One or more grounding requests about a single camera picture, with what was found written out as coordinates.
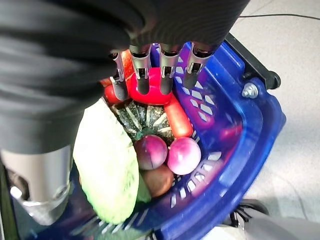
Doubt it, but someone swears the small red tomato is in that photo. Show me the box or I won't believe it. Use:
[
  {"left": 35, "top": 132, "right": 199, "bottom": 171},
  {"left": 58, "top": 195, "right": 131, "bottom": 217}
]
[{"left": 103, "top": 84, "right": 126, "bottom": 105}]

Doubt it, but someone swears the blue plastic shopping basket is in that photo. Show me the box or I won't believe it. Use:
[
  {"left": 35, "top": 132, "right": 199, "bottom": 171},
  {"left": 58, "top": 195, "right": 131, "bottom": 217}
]
[{"left": 24, "top": 41, "right": 287, "bottom": 240}]

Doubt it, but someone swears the red bell pepper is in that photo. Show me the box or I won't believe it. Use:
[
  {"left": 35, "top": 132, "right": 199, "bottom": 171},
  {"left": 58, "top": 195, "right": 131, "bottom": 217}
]
[{"left": 124, "top": 66, "right": 177, "bottom": 106}]

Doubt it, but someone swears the brown round fruit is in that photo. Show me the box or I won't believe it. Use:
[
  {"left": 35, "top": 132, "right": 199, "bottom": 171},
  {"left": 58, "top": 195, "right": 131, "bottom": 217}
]
[{"left": 142, "top": 163, "right": 175, "bottom": 199}]

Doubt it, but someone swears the pink round fruit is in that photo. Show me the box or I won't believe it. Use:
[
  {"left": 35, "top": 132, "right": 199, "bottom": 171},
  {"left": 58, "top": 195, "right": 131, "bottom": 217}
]
[{"left": 166, "top": 136, "right": 202, "bottom": 176}]

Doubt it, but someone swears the silver handle bolt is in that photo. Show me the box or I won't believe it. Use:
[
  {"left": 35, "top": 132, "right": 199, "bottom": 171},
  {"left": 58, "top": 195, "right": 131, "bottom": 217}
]
[{"left": 241, "top": 82, "right": 259, "bottom": 99}]

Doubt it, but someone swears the pale green cabbage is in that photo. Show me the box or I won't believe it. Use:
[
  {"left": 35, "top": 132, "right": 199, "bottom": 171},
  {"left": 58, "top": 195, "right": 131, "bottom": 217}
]
[{"left": 72, "top": 97, "right": 141, "bottom": 226}]

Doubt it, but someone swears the orange carrot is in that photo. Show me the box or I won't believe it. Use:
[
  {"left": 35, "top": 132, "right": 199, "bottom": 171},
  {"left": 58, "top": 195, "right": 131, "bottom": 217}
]
[{"left": 163, "top": 96, "right": 195, "bottom": 140}]

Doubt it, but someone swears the green vegetable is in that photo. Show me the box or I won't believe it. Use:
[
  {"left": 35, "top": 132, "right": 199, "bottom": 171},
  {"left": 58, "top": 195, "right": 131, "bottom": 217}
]
[{"left": 136, "top": 174, "right": 153, "bottom": 204}]

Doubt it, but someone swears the red yellow apple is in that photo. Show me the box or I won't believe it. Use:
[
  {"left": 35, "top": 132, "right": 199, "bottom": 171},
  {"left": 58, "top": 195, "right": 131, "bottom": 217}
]
[{"left": 99, "top": 48, "right": 137, "bottom": 87}]

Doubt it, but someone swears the black basket handle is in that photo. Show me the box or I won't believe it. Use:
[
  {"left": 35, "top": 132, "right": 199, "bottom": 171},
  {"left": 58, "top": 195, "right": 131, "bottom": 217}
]
[{"left": 224, "top": 33, "right": 282, "bottom": 90}]

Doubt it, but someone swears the thin black floor cable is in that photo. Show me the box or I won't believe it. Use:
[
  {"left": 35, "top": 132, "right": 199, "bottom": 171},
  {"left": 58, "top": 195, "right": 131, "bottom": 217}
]
[{"left": 238, "top": 13, "right": 320, "bottom": 21}]

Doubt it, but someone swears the green striped pumpkin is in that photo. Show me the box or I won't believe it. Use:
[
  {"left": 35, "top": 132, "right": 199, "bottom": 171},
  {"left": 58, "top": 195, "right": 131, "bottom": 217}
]
[{"left": 111, "top": 99, "right": 176, "bottom": 146}]

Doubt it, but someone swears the purple onion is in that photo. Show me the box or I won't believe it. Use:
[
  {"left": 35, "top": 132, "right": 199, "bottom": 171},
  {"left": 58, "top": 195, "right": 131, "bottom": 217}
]
[{"left": 134, "top": 134, "right": 169, "bottom": 171}]

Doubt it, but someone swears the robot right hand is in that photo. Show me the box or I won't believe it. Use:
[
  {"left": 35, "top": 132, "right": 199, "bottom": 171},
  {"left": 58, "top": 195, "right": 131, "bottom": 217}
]
[{"left": 0, "top": 0, "right": 251, "bottom": 226}]

